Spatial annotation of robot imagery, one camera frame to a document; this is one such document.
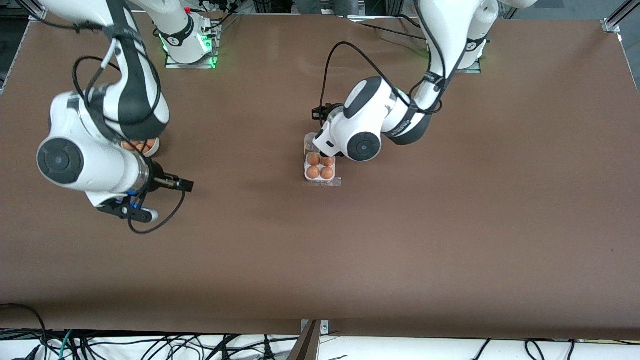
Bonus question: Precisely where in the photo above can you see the clear plastic egg carton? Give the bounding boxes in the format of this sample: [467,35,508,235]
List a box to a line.
[303,132,337,182]

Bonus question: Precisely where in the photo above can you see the white round bowl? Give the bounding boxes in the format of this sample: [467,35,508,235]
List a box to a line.
[121,137,161,158]

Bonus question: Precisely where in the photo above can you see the clear adhesive tape strip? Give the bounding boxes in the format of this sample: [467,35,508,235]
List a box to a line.
[302,176,343,189]

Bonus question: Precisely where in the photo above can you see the blue-grey background figure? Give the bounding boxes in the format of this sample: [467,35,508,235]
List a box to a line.
[295,0,361,16]

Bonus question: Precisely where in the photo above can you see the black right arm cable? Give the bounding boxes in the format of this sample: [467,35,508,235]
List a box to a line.
[72,37,187,236]

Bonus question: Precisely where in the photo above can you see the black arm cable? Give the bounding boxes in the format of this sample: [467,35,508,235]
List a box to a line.
[320,41,446,117]
[72,37,187,236]

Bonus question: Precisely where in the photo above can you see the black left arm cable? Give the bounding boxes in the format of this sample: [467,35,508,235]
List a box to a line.
[320,41,446,117]

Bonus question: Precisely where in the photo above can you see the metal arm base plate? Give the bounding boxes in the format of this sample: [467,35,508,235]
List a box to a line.
[457,56,482,75]
[165,22,219,70]

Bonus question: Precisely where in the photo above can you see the tangled black cables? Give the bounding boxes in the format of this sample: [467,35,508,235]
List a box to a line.
[0,327,301,360]

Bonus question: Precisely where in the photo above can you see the teal cable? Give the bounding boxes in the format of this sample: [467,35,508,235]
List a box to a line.
[59,330,75,360]

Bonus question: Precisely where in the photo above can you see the black looped cable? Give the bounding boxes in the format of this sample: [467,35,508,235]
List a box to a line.
[0,303,48,360]

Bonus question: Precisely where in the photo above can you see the aluminium frame profile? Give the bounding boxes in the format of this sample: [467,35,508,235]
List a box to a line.
[15,0,48,21]
[601,0,640,34]

